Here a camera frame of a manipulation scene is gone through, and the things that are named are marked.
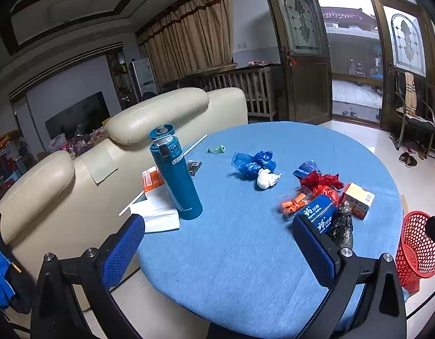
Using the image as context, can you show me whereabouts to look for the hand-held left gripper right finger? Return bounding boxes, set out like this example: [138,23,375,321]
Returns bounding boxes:
[292,215,409,339]

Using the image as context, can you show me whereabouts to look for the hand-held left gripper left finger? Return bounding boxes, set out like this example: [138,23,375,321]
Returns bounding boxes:
[30,214,145,339]

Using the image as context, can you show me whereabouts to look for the red plastic basket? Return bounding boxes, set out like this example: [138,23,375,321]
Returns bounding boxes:
[395,211,435,292]

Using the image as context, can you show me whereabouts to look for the orange and white carton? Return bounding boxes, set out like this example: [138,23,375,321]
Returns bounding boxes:
[341,182,376,220]

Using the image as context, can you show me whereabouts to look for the red plastic bag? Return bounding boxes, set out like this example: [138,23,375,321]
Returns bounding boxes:
[300,170,344,205]

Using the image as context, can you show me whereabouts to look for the torn blue white packet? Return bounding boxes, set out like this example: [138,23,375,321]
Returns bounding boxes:
[293,160,320,179]

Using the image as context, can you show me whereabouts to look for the blue plastic bag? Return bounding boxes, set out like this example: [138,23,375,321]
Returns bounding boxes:
[232,151,277,180]

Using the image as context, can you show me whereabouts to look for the black plastic bag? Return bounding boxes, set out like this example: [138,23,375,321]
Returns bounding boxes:
[327,201,354,249]

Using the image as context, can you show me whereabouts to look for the blue medicine box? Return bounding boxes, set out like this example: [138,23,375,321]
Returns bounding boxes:
[295,194,338,235]

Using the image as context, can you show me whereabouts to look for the white tissue paper stack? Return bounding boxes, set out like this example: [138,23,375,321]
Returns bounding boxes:
[130,191,181,234]

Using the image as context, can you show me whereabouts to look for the clear packet of orange wrappers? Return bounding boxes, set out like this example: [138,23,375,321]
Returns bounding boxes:
[279,191,315,220]

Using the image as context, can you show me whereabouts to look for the beige leather sofa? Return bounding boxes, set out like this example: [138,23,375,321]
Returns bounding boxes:
[0,88,248,311]

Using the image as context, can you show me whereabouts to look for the blue tablecloth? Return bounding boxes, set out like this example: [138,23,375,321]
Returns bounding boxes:
[134,121,405,339]

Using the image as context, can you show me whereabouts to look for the orange barcode medicine box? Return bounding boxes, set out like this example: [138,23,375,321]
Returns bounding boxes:
[142,166,165,193]

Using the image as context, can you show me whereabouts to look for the teal thermos bottle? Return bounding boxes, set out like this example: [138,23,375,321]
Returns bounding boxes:
[149,124,204,220]

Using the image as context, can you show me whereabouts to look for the crumpled white tissue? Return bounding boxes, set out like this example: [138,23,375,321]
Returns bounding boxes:
[256,168,282,190]

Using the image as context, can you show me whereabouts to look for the pile of colourful toys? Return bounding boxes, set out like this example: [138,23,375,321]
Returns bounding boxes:
[48,120,112,156]

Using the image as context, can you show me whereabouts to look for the blue jacket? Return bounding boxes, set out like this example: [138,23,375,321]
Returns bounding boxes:
[0,236,17,311]

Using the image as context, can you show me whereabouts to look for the white thin stick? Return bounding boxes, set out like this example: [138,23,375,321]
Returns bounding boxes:
[119,135,208,217]

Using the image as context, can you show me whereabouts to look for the striped scarf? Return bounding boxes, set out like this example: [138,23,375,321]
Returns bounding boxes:
[404,72,417,110]

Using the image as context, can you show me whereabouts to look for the black television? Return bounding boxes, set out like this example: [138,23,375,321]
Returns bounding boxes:
[44,91,111,140]

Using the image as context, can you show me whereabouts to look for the open wooden glass door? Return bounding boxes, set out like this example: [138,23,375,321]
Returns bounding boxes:
[260,0,334,125]

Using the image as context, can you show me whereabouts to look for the wooden crib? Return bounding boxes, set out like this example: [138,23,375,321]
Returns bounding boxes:
[200,64,280,121]

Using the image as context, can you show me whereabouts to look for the white standing air conditioner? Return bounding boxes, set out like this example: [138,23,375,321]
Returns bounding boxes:
[129,57,158,96]

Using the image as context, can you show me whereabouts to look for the closed wooden glass door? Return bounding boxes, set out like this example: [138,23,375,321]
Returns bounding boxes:
[375,0,435,131]

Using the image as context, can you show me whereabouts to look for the woven flat basket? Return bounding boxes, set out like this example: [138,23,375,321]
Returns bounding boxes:
[186,63,238,76]

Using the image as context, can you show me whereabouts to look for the beige curtains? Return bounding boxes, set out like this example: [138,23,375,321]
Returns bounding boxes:
[138,0,236,85]

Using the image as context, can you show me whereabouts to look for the black metal frame chair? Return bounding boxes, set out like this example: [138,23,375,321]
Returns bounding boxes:
[390,71,435,152]

